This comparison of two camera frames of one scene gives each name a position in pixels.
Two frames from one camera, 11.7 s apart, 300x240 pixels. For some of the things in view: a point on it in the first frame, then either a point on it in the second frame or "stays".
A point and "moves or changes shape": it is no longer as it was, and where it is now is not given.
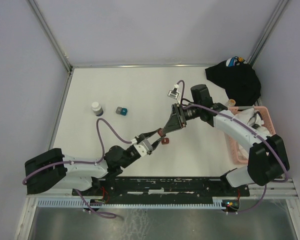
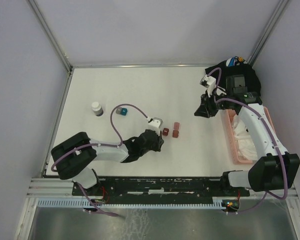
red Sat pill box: [160, 131] moves or changes shape
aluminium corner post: [266, 32] stays
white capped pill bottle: [97, 109] stays
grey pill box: [118, 110] stays
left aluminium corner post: [50, 35] stays
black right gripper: [175, 122] → [206, 109]
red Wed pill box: [165, 141] moves or changes shape
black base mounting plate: [163, 187] stays
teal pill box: [124, 111] stays
